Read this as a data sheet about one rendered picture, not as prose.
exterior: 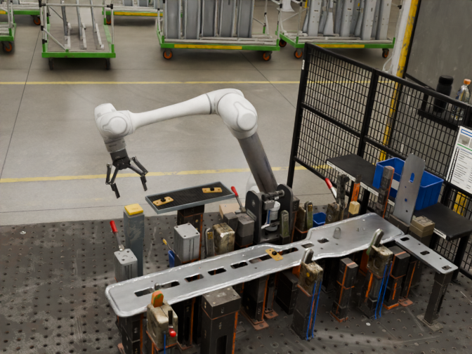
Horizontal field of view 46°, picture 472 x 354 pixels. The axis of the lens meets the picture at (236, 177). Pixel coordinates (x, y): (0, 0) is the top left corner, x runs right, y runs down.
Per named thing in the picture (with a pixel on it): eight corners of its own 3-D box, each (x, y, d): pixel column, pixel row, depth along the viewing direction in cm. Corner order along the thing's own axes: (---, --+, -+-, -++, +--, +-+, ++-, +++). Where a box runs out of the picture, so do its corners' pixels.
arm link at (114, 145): (119, 137, 244) (123, 149, 246) (125, 133, 253) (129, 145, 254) (100, 142, 246) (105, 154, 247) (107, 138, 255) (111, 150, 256)
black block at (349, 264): (340, 326, 240) (351, 272, 227) (324, 312, 248) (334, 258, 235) (354, 322, 244) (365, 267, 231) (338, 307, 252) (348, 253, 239)
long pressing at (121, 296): (121, 324, 190) (121, 321, 189) (100, 287, 207) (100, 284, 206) (407, 236, 256) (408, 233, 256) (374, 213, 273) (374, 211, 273)
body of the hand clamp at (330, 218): (325, 270, 277) (336, 209, 261) (317, 263, 282) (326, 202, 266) (334, 267, 280) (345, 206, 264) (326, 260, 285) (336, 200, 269)
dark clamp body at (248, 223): (235, 299, 252) (241, 227, 235) (221, 283, 262) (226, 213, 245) (255, 293, 257) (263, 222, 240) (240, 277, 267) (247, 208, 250)
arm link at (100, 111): (100, 140, 253) (104, 142, 240) (88, 107, 249) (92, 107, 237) (122, 133, 256) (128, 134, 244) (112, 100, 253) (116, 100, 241)
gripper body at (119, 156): (106, 154, 248) (112, 173, 250) (123, 149, 246) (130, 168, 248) (111, 150, 255) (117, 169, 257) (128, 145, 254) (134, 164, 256)
